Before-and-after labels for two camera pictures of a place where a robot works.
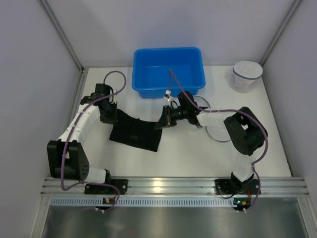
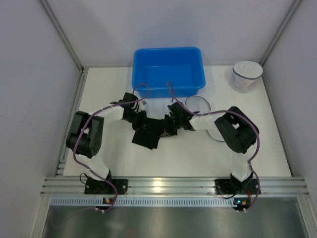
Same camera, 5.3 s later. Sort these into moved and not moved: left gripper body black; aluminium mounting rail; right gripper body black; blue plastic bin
Moved: right gripper body black; left gripper body black
Not moved: blue plastic bin; aluminium mounting rail
